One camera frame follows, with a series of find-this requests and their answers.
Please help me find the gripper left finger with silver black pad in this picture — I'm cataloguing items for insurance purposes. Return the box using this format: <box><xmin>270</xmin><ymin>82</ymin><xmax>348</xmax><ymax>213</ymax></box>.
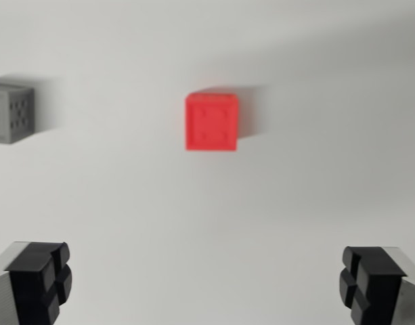
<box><xmin>0</xmin><ymin>240</ymin><xmax>73</xmax><ymax>325</ymax></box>

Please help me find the gripper right finger with silver black pad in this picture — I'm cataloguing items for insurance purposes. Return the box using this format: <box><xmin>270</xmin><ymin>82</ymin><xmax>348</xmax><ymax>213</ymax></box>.
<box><xmin>338</xmin><ymin>245</ymin><xmax>415</xmax><ymax>325</ymax></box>

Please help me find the red soft infantino cube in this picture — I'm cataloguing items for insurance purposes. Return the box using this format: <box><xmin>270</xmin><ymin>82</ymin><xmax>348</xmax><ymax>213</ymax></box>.
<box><xmin>184</xmin><ymin>93</ymin><xmax>241</xmax><ymax>152</ymax></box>

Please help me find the grey soft cube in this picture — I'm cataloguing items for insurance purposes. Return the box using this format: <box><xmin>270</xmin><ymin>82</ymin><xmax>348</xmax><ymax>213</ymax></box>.
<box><xmin>0</xmin><ymin>80</ymin><xmax>36</xmax><ymax>145</ymax></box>

